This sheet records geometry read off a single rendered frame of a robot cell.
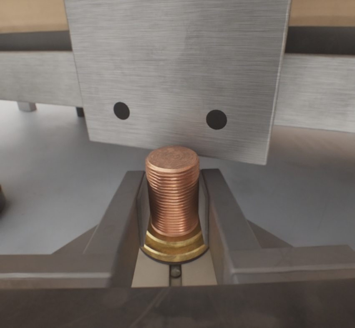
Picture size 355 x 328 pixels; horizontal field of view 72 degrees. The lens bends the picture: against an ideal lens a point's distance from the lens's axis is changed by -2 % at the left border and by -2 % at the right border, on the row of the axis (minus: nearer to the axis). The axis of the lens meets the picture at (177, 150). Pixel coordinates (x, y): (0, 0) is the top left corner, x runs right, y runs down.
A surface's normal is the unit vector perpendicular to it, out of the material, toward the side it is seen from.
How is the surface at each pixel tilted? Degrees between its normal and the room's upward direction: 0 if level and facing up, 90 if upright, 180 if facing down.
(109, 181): 180
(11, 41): 90
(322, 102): 90
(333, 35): 90
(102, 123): 90
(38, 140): 180
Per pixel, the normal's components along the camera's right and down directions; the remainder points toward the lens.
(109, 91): -0.32, 0.43
